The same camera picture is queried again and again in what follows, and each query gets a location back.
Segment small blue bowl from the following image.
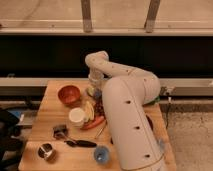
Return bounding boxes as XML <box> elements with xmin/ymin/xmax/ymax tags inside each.
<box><xmin>93</xmin><ymin>146</ymin><xmax>110</xmax><ymax>164</ymax></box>

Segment green plastic bin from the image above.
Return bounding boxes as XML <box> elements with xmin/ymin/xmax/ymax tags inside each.
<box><xmin>144</xmin><ymin>96</ymin><xmax>160</xmax><ymax>106</ymax></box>

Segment small dark metal cup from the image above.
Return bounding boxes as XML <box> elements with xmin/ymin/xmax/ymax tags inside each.
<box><xmin>53</xmin><ymin>124</ymin><xmax>68</xmax><ymax>139</ymax></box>

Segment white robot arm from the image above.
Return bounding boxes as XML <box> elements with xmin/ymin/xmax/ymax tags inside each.
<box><xmin>85</xmin><ymin>51</ymin><xmax>168</xmax><ymax>171</ymax></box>

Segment dark red grapes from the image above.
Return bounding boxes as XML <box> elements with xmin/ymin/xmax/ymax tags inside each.
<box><xmin>94</xmin><ymin>101</ymin><xmax>105</xmax><ymax>116</ymax></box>

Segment metal spoon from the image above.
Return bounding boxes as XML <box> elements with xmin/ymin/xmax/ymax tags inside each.
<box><xmin>95</xmin><ymin>122</ymin><xmax>107</xmax><ymax>139</ymax></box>

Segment crumpled grey-blue cloth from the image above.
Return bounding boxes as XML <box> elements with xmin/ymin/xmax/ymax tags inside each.
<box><xmin>158</xmin><ymin>139</ymin><xmax>165</xmax><ymax>154</ymax></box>

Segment orange carrot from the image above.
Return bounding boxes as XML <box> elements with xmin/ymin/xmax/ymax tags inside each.
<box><xmin>82</xmin><ymin>116</ymin><xmax>105</xmax><ymax>130</ymax></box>

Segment white cup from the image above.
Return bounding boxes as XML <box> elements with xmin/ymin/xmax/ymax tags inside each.
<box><xmin>69</xmin><ymin>108</ymin><xmax>86</xmax><ymax>127</ymax></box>

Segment yellow banana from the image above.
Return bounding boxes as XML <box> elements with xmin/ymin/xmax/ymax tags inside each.
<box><xmin>84</xmin><ymin>101</ymin><xmax>95</xmax><ymax>120</ymax></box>

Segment purple bowl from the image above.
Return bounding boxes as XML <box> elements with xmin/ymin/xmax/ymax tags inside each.
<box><xmin>146</xmin><ymin>115</ymin><xmax>154</xmax><ymax>131</ymax></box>

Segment blue sponge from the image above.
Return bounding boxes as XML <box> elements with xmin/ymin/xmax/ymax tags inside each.
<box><xmin>93</xmin><ymin>90</ymin><xmax>102</xmax><ymax>100</ymax></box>

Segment silver round tin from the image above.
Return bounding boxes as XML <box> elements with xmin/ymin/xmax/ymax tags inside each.
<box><xmin>37</xmin><ymin>143</ymin><xmax>56</xmax><ymax>162</ymax></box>

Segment red bowl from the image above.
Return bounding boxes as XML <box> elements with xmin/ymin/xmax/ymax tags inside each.
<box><xmin>58</xmin><ymin>85</ymin><xmax>81</xmax><ymax>105</ymax></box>

